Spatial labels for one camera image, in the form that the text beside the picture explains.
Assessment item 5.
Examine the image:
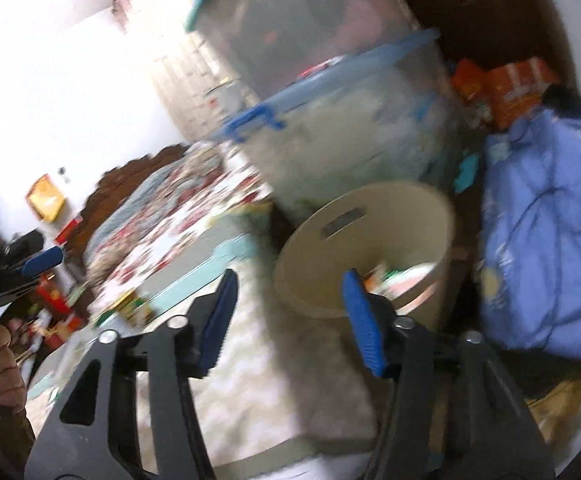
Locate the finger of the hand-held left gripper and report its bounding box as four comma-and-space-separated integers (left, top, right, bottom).
0, 246, 65, 295

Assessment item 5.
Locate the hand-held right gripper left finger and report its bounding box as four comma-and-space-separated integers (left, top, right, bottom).
24, 269, 240, 480

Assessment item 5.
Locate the red gift bag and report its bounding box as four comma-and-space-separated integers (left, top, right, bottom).
35, 270, 91, 351

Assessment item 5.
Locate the yellow wall calendar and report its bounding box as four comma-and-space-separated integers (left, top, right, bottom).
25, 174, 67, 222

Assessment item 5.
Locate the small orange carton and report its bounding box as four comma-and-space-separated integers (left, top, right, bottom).
453, 57, 489, 106

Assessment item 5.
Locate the beige zigzag blanket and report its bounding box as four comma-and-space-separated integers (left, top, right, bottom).
25, 230, 386, 461

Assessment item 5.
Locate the yellow bag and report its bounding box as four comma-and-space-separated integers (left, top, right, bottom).
521, 375, 581, 441

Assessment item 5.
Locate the red floral bedsheet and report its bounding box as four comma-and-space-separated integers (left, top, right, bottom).
90, 145, 271, 321

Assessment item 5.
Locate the brown wooden wardrobe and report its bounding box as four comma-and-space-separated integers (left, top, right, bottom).
381, 0, 571, 106

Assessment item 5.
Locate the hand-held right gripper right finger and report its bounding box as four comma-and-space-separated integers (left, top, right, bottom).
341, 269, 556, 480

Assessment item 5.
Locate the black cloth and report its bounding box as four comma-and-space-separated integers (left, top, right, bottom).
543, 85, 581, 121

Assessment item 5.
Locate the blue patterned quilt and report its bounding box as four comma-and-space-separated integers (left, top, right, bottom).
83, 160, 211, 281

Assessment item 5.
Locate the medium teal-lid storage box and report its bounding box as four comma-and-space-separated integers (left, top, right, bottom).
184, 0, 424, 106

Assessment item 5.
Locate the large blue-lid storage box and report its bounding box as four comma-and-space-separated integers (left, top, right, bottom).
213, 29, 476, 221

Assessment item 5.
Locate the blue cloth bag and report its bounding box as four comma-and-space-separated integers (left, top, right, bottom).
481, 102, 581, 358

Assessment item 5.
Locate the large orange carton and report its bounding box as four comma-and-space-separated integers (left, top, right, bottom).
485, 57, 559, 128

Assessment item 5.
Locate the beige plastic bin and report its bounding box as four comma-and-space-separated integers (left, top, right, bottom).
273, 180, 455, 346

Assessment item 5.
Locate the carved wooden headboard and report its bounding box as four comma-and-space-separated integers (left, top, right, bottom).
65, 145, 188, 261

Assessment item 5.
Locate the person's left hand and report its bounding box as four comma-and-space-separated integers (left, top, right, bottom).
0, 325, 27, 415

